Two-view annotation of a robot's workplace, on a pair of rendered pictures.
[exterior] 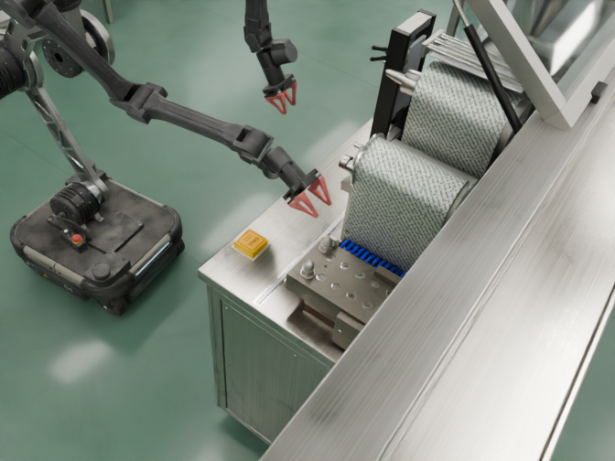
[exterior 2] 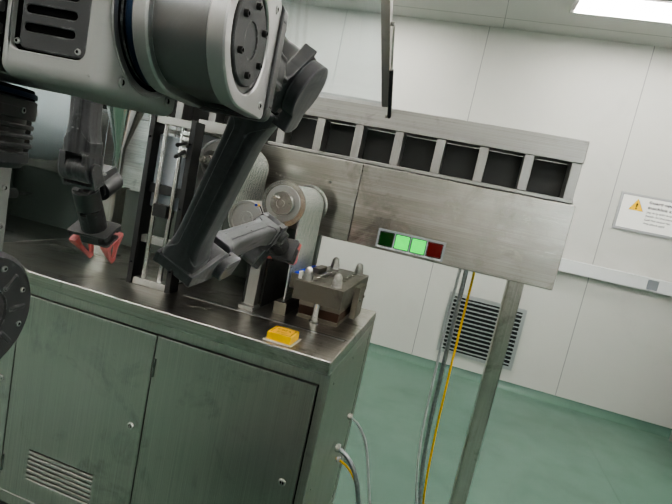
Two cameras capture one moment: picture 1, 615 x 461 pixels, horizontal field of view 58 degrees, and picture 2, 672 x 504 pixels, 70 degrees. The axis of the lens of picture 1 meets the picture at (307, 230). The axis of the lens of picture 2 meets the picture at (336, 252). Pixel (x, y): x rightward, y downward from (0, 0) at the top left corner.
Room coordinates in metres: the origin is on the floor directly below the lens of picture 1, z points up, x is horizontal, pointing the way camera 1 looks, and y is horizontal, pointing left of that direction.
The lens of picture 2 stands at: (1.33, 1.40, 1.34)
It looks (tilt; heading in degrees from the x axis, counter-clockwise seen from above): 8 degrees down; 253
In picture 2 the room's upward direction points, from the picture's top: 12 degrees clockwise
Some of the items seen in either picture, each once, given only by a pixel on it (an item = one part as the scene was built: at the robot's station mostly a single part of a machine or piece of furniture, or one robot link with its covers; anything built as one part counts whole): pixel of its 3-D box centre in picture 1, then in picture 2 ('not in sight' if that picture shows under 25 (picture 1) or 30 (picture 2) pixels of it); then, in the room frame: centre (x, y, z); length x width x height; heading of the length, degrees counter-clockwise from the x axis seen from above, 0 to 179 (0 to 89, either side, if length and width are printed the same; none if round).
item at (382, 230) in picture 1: (387, 235); (304, 247); (0.95, -0.20, 1.11); 0.23 x 0.01 x 0.18; 59
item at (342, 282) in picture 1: (369, 301); (334, 285); (0.83, -0.17, 1.00); 0.40 x 0.16 x 0.06; 59
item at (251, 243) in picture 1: (251, 242); (283, 335); (1.04, 0.16, 0.91); 0.07 x 0.07 x 0.02; 59
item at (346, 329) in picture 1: (352, 337); (358, 300); (0.74, -0.14, 0.96); 0.10 x 0.03 x 0.11; 59
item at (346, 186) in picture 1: (350, 202); (257, 262); (1.11, -0.11, 1.05); 0.06 x 0.05 x 0.31; 59
